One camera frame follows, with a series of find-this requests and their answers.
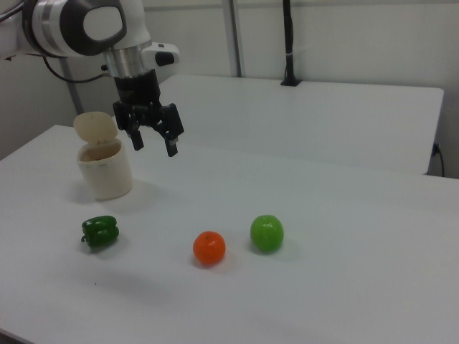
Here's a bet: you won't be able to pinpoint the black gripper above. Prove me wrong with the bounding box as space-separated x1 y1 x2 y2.
112 69 186 158

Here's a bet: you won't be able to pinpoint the cream garbage bin lid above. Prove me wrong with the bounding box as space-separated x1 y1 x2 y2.
72 111 118 146

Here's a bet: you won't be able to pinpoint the cream square cup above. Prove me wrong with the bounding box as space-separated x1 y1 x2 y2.
77 140 134 201

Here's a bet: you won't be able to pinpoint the green toy bell pepper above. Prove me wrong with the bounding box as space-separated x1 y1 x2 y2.
80 215 120 249

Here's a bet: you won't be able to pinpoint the orange toy fruit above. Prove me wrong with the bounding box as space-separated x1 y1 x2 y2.
192 231 227 267

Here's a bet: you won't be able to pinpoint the light green toy apple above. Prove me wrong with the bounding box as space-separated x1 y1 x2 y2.
250 214 285 253

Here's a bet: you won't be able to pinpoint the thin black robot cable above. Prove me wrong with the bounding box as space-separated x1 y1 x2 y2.
42 56 110 85

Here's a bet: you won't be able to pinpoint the grey metal frame post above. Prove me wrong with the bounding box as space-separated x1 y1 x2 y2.
224 0 242 78

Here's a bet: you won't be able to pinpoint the black camera pole with base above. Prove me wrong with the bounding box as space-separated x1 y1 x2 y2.
280 0 303 87

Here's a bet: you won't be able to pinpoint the dark hanging cable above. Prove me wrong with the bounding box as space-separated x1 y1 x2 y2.
432 142 447 178

